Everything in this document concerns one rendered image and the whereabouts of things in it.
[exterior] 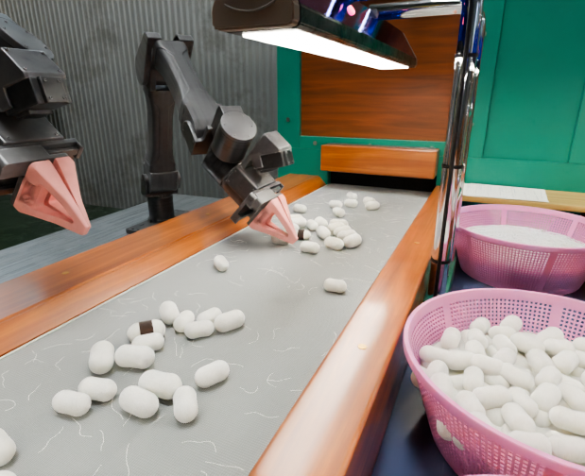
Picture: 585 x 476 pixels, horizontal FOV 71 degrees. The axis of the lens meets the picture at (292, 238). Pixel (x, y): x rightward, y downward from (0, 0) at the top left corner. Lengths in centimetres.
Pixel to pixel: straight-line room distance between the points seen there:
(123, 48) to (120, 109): 47
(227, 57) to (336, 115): 216
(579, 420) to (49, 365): 47
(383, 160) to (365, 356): 77
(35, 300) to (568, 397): 55
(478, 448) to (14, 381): 40
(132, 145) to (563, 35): 331
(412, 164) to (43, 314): 85
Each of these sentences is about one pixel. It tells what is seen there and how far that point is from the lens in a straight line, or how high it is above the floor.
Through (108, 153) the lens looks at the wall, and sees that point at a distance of 408.
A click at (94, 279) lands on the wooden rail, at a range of 59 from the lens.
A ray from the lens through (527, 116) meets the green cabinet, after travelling 113.
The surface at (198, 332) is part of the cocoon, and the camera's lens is 46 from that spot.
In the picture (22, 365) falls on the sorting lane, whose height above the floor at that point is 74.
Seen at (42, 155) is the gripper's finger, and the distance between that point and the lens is 50.
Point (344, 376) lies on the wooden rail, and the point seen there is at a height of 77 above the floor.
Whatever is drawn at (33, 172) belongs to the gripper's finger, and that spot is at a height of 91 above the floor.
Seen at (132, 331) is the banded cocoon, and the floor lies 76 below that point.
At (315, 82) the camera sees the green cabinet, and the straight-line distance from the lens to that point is 122.
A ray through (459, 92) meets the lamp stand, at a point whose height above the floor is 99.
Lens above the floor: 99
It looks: 19 degrees down
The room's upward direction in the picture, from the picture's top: straight up
